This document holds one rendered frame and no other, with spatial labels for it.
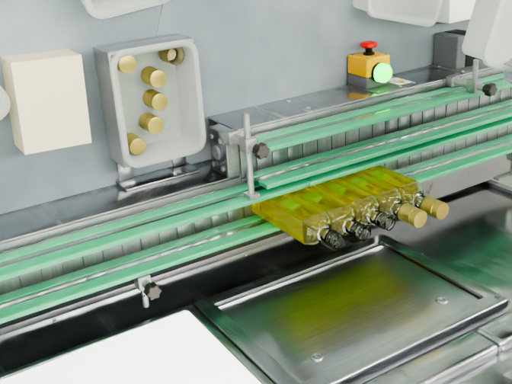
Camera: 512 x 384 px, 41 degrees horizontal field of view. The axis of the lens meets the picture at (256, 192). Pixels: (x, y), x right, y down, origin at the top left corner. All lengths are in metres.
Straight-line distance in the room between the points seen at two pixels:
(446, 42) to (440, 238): 0.49
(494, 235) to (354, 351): 0.58
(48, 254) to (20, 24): 0.40
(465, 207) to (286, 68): 0.57
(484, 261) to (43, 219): 0.89
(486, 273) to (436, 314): 0.24
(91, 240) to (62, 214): 0.10
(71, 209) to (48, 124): 0.17
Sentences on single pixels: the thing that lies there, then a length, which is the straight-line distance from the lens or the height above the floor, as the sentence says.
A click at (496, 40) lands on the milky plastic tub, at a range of 1.51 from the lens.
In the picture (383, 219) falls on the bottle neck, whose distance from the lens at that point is 1.28.
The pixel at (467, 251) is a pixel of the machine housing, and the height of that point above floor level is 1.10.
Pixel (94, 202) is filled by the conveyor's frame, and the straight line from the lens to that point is 1.33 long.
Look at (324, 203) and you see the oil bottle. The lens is 1.31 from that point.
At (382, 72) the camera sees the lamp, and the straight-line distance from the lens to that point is 1.58.
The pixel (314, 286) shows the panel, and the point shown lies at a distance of 1.34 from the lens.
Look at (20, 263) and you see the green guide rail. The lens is 1.19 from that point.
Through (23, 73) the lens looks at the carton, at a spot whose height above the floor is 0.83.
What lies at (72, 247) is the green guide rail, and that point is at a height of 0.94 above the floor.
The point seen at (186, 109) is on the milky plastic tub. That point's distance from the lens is 1.38.
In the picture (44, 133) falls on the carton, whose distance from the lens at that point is 1.25.
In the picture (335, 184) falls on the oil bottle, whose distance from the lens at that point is 1.39.
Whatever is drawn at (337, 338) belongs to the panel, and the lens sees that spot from 1.20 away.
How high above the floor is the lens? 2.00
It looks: 53 degrees down
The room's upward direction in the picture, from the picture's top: 120 degrees clockwise
